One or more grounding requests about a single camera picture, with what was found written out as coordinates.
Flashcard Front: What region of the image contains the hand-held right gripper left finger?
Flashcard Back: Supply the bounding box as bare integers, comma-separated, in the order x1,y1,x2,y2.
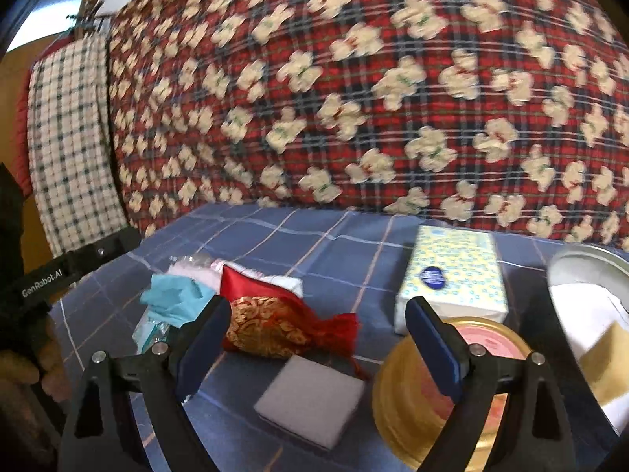
59,295,232,472

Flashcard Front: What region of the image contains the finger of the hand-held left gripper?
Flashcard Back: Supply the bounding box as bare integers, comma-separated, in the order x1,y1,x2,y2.
64,229,143,283

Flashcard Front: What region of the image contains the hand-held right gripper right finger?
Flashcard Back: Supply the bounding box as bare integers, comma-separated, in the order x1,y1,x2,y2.
404,296,576,472

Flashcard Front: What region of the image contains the cotton swab pack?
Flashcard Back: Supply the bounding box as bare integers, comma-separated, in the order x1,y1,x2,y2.
132,315,173,355

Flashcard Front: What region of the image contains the red gold brocade pouch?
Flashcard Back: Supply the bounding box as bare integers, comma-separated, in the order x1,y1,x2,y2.
219,264,372,382

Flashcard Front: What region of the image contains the pink fluffy cloth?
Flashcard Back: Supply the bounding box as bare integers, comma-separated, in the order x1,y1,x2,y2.
167,253,228,287

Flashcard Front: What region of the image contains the grey white sponge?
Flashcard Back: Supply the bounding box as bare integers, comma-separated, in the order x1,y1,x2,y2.
253,354,367,450

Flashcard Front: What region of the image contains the silver metal basin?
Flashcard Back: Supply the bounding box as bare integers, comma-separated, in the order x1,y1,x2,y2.
545,243,629,436

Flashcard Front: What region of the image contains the person's left hand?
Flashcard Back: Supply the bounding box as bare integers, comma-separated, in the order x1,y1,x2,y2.
37,312,70,404

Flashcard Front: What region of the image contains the yellow patterned tissue pack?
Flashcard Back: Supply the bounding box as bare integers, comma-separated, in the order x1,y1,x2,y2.
393,225,509,335

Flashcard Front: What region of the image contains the white blue checked cloth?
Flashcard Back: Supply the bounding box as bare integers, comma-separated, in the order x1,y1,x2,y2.
27,34,129,257

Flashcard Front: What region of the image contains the white cloth liner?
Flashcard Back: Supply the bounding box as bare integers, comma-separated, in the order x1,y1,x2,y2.
550,282,629,433

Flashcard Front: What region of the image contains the red quilted cloth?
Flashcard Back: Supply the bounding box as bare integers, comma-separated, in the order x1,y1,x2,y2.
12,42,39,192

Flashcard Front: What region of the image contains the yellow sponge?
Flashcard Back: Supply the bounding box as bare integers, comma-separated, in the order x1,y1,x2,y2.
577,322,629,404

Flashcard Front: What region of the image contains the red plaid bear blanket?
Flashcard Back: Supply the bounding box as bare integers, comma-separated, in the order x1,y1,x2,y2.
105,0,629,251

